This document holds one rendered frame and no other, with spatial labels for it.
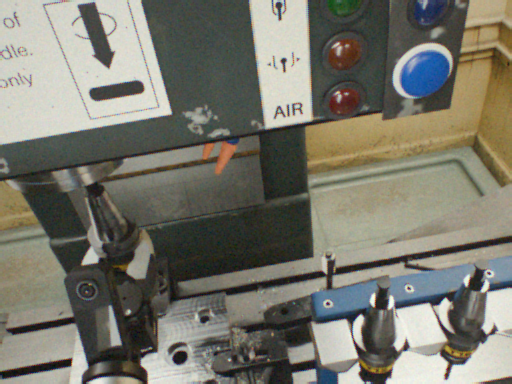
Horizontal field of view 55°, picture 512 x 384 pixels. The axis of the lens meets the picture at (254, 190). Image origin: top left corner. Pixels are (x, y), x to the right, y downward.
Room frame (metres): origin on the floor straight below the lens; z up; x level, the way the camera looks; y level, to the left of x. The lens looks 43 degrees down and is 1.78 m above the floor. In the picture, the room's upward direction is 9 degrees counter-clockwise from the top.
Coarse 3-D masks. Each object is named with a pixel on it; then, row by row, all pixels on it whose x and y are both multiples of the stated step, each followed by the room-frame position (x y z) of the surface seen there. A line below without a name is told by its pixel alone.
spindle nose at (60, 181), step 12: (72, 168) 0.38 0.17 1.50; (84, 168) 0.38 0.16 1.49; (96, 168) 0.39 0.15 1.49; (108, 168) 0.39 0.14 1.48; (12, 180) 0.39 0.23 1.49; (24, 180) 0.38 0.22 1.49; (36, 180) 0.38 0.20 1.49; (48, 180) 0.37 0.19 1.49; (60, 180) 0.37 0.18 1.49; (72, 180) 0.38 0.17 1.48; (84, 180) 0.38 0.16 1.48; (96, 180) 0.39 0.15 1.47; (36, 192) 0.38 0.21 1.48; (48, 192) 0.38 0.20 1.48; (60, 192) 0.38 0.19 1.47
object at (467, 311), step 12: (468, 276) 0.33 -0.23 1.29; (468, 288) 0.31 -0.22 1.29; (456, 300) 0.32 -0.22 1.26; (468, 300) 0.31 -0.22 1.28; (480, 300) 0.30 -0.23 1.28; (456, 312) 0.31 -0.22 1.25; (468, 312) 0.30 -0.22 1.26; (480, 312) 0.30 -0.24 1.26; (456, 324) 0.30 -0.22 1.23; (468, 324) 0.30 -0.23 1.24; (480, 324) 0.30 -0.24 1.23
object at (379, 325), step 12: (372, 300) 0.32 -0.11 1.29; (372, 312) 0.31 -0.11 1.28; (384, 312) 0.30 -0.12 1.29; (372, 324) 0.30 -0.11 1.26; (384, 324) 0.30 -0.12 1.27; (396, 324) 0.31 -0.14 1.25; (372, 336) 0.30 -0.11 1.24; (384, 336) 0.29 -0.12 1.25; (396, 336) 0.30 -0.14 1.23; (384, 348) 0.29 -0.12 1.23
